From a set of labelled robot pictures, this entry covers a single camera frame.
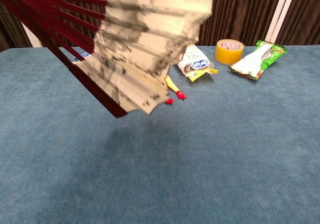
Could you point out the blue felt table mat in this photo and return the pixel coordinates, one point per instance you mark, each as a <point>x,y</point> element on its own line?
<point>175,171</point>

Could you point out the yellow rubber chicken toy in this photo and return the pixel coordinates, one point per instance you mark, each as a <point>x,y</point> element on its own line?
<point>172,85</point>

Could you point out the white and yellow snack wrapper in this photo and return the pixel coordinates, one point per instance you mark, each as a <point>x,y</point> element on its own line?
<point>197,62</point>

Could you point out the red-ribbed white paper folding fan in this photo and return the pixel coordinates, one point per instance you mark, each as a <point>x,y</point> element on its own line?
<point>140,34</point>

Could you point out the blue rectangular cardboard box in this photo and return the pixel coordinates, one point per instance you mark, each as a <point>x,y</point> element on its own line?
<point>81,57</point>

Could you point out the yellow packing tape roll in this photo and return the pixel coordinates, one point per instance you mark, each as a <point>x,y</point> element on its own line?
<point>227,57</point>

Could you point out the green and white snack bag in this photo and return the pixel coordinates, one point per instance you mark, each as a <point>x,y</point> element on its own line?
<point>252,62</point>

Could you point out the dark brown pleated curtain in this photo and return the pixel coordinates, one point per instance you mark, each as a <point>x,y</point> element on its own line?
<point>245,9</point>

